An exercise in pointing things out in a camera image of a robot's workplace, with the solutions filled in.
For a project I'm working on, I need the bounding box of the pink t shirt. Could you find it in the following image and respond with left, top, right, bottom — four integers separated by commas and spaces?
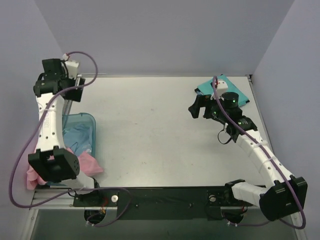
26, 151, 104, 191

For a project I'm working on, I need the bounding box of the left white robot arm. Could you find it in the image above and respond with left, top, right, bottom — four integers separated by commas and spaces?
28, 55, 103, 206

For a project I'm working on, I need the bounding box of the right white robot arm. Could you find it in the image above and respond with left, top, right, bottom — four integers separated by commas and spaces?
188, 92, 308, 221

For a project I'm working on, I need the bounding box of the dark folded shirt underneath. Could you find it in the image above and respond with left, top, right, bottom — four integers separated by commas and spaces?
194, 88, 203, 95

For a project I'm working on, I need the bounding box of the teal folded t shirt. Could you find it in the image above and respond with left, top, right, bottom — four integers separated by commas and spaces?
197, 74, 250, 107

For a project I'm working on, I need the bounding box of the teal plastic bin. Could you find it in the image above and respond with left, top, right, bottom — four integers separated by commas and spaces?
42, 112, 97, 187

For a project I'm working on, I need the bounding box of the light blue t shirt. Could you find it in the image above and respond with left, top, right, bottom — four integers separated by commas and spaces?
63, 123, 93, 156

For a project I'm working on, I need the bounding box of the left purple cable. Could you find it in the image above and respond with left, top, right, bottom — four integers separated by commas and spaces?
8, 51, 131, 228

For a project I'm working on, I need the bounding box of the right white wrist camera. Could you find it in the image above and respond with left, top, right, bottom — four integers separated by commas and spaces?
213, 80, 228, 98

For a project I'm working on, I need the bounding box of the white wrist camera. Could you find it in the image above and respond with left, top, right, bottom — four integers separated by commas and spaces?
213, 80, 228, 98
65, 60, 80, 80

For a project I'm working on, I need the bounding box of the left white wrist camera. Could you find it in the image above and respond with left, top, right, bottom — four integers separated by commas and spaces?
65, 60, 80, 80

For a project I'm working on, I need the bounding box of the aluminium front rail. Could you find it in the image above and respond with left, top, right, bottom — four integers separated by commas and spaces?
29, 188, 83, 210

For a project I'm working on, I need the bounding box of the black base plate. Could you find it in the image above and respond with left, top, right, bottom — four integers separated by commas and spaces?
73, 186, 250, 223

